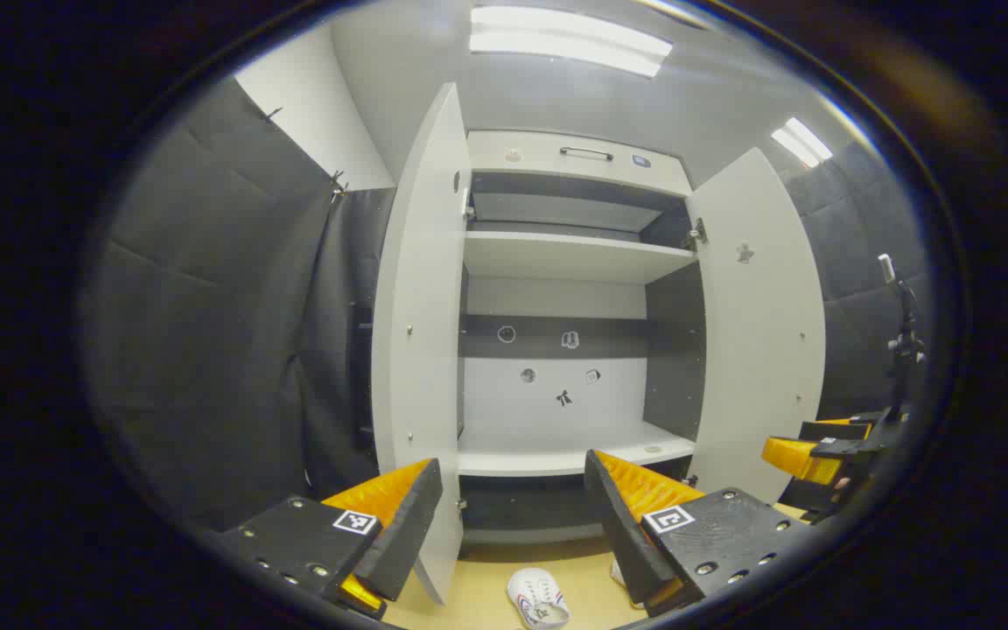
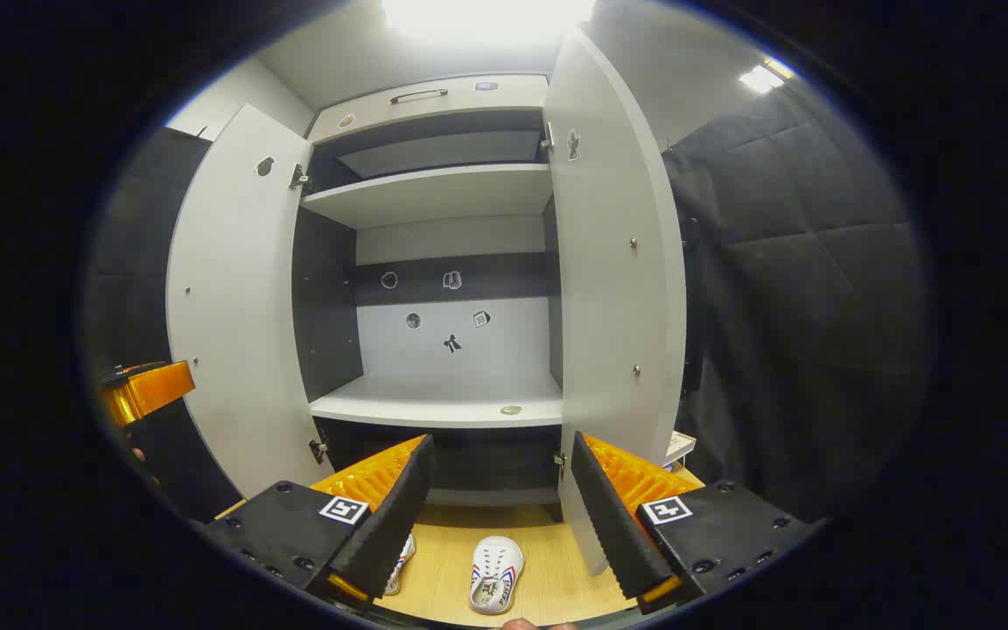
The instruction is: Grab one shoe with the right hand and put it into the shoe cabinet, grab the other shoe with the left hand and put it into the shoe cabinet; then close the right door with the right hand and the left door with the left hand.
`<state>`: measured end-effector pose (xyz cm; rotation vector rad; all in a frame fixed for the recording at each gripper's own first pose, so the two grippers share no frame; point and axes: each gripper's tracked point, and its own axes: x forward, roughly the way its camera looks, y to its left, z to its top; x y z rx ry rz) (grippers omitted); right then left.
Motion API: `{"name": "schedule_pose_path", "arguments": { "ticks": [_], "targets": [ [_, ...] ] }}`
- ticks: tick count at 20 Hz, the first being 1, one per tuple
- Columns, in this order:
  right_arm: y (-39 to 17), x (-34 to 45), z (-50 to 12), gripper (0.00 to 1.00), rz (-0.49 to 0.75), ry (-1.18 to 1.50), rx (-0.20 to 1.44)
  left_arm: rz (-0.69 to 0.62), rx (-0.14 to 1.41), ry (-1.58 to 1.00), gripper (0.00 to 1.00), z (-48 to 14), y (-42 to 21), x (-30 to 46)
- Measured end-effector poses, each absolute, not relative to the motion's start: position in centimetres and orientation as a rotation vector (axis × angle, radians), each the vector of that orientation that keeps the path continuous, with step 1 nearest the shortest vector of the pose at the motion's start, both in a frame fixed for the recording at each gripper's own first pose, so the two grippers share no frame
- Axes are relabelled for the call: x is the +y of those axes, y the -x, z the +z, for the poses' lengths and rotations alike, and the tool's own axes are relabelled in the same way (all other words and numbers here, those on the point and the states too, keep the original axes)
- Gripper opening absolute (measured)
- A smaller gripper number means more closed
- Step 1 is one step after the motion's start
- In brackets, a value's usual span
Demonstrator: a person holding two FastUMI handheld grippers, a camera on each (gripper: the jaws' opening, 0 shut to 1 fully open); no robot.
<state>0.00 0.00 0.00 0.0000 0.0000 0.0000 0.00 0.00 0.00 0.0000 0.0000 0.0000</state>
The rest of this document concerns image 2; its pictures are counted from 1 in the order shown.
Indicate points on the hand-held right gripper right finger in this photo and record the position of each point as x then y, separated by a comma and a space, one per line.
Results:
613, 525

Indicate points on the grey shoe cabinet door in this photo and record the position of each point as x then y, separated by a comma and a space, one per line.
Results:
613, 306
241, 306

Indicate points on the white canvas shoe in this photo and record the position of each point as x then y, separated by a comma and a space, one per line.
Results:
402, 564
495, 573

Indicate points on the grey shoe cabinet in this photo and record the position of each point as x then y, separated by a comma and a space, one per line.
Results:
443, 398

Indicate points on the grey cabinet drawer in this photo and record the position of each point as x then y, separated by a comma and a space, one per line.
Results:
469, 103

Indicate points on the black backdrop cloth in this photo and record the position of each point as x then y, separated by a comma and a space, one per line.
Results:
801, 262

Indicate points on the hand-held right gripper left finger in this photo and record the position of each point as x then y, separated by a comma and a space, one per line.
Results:
390, 525

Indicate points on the ceiling light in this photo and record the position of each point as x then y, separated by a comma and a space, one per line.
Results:
486, 17
762, 79

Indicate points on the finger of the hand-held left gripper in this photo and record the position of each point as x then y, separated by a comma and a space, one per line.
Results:
154, 389

